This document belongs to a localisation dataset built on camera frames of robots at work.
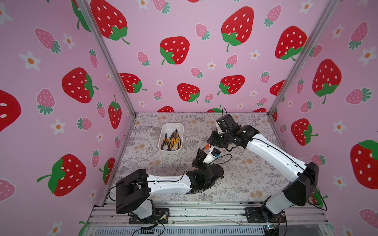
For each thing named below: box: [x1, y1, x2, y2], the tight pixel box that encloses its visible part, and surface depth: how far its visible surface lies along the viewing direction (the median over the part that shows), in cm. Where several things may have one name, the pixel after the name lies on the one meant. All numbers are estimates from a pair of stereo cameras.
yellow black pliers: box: [170, 128, 182, 150], surface depth 103 cm
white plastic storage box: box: [157, 122, 185, 155], surface depth 103 cm
